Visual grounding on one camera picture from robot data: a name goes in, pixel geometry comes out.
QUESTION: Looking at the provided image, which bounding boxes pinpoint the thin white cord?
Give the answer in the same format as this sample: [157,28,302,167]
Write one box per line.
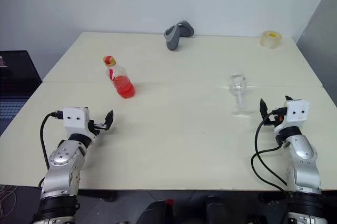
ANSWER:
[0,184,17,220]

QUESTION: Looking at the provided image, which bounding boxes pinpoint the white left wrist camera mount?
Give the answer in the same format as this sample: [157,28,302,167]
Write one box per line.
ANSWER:
[63,106,97,141]

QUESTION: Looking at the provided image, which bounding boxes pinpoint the dark open laptop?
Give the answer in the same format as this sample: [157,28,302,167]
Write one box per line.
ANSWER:
[0,50,43,136]

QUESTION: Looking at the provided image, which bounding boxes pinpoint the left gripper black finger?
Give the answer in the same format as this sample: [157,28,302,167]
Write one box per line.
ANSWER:
[104,109,115,128]

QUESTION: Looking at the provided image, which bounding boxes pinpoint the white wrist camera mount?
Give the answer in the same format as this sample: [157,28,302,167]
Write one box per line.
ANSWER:
[63,106,97,141]
[273,98,310,136]

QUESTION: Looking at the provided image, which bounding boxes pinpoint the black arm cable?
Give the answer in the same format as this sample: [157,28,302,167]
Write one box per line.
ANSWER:
[250,118,290,194]
[39,110,65,170]

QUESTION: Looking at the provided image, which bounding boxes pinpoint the clear wine glass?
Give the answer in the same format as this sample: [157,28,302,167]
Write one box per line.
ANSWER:
[227,72,254,116]

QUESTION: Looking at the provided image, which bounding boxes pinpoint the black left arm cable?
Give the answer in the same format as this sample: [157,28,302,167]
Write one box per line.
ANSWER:
[39,110,65,170]

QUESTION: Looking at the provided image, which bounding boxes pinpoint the dark rounded shape with red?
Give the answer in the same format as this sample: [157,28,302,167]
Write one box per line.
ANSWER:
[136,199,175,224]

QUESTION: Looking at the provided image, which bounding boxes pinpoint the plastic bottle with red liquid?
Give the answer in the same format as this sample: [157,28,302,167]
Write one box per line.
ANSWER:
[102,55,136,100]

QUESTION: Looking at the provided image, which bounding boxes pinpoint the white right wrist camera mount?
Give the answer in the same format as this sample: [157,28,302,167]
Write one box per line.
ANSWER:
[273,98,310,136]

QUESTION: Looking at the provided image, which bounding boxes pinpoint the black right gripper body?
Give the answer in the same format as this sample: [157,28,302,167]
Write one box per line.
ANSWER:
[263,107,288,127]

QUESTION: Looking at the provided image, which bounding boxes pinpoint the clear tape roll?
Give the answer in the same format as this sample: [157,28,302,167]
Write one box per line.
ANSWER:
[260,30,282,50]

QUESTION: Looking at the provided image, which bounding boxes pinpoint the grey partition panel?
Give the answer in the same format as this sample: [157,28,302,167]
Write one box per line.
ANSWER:
[296,0,337,88]

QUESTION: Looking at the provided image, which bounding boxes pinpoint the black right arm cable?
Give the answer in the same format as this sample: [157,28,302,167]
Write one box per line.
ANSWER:
[250,118,290,194]

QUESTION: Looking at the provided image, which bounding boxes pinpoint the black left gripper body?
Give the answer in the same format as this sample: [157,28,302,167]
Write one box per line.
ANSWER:
[88,119,110,133]

